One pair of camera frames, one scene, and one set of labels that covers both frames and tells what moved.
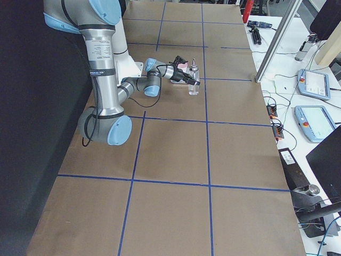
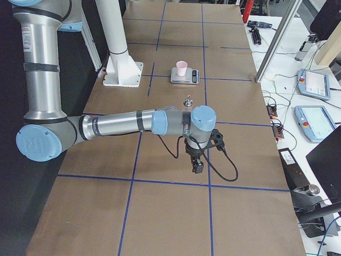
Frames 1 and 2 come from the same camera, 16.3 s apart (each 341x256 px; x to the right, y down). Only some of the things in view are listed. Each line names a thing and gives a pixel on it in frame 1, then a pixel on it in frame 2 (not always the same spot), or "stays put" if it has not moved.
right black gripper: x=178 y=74 → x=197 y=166
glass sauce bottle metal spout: x=194 y=74 → x=188 y=101
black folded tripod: x=256 y=36 stays put
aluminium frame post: x=289 y=18 stays put
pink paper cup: x=184 y=66 stays put
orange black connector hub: x=278 y=129 stays put
